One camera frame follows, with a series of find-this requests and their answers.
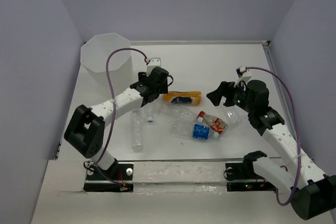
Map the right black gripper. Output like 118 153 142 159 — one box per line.
205 79 254 113

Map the small clear plastic bottle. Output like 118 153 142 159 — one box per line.
223 106 240 126

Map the red cap crushed bottle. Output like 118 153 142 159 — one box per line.
197 111 228 134

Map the clear bottle white cap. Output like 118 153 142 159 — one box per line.
130 109 144 152

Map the orange juice bottle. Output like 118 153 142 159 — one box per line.
162 91 202 106

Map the clear crushed plastic bottle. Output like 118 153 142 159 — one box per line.
159 103 197 125

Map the clear bottle blue label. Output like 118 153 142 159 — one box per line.
172 123 219 141

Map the clear bottle blue ring cap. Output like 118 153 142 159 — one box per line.
144 102 156 123

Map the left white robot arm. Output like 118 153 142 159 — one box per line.
64 67 170 179

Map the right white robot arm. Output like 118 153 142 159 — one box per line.
207 80 335 220

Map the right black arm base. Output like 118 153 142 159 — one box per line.
223 162 276 192

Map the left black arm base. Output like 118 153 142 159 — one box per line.
83 161 134 193

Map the white octagonal plastic bin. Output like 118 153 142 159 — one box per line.
80 33 134 101

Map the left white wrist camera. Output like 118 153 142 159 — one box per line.
146 58 161 76

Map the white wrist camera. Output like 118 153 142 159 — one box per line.
146 58 161 76
235 66 252 86

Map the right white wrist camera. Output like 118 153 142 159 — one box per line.
235 66 252 86

